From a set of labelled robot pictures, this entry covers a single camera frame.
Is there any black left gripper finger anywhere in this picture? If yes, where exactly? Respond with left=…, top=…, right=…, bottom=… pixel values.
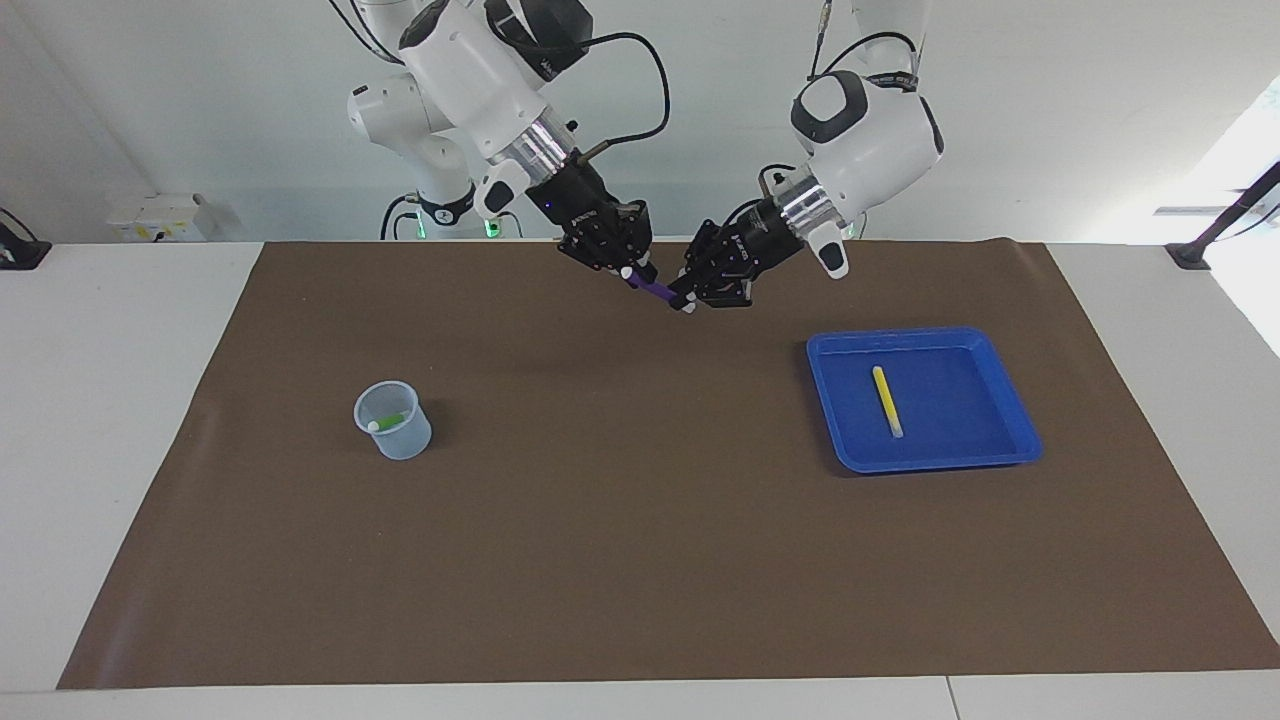
left=683, top=275, right=753, bottom=313
left=672, top=222, right=746, bottom=301

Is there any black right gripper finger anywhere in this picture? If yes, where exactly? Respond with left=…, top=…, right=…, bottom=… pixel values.
left=560, top=240, right=636, bottom=286
left=612, top=200, right=658, bottom=284

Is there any purple marker pen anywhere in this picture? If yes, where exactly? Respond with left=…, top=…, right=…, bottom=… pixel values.
left=620, top=265, right=698, bottom=314

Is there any yellow marker pen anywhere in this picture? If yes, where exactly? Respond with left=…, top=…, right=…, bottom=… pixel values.
left=872, top=365, right=905, bottom=439

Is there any translucent plastic cup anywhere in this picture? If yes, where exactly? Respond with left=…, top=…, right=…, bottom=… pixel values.
left=353, top=380, right=433, bottom=461

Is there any brown table mat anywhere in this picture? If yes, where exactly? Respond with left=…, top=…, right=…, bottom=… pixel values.
left=57, top=238, right=1280, bottom=691

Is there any blue plastic tray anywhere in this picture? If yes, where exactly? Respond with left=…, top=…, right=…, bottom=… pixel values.
left=806, top=326, right=1044, bottom=475

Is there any black angled stand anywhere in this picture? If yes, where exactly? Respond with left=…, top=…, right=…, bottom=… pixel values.
left=1165, top=160, right=1280, bottom=271

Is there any black table clamp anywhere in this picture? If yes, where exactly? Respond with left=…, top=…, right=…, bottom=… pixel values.
left=0, top=207, right=53, bottom=271

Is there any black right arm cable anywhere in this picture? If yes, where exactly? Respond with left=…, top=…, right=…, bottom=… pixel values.
left=578, top=32, right=670, bottom=162

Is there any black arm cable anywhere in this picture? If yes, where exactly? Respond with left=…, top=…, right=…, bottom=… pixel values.
left=812, top=0, right=921, bottom=81
left=578, top=32, right=670, bottom=162

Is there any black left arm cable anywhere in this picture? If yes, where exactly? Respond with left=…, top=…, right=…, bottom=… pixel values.
left=812, top=0, right=921, bottom=81

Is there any white wall socket box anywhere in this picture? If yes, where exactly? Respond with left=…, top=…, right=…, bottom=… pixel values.
left=108, top=193, right=216, bottom=243

